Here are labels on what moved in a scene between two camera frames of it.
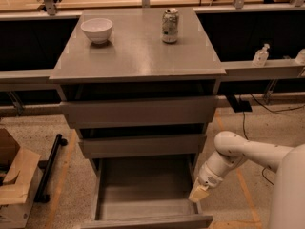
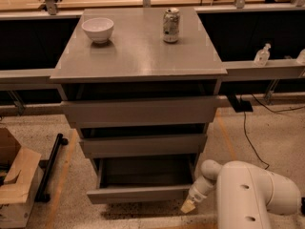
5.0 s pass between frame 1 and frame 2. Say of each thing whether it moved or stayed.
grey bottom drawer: moved
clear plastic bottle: stayed
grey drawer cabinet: stayed
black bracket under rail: stayed
